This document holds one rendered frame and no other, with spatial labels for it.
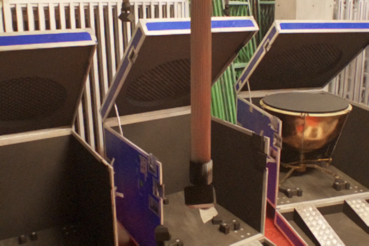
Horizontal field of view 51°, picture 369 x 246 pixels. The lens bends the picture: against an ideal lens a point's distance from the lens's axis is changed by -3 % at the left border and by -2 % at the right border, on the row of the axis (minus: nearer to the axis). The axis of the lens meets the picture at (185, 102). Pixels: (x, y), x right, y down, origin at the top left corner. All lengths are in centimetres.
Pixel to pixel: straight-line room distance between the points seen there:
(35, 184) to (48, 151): 27
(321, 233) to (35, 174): 229
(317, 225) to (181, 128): 143
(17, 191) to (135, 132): 104
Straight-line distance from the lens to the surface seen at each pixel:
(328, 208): 385
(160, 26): 243
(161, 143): 351
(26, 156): 313
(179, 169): 370
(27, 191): 323
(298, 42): 357
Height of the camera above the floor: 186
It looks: 14 degrees down
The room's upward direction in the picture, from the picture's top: straight up
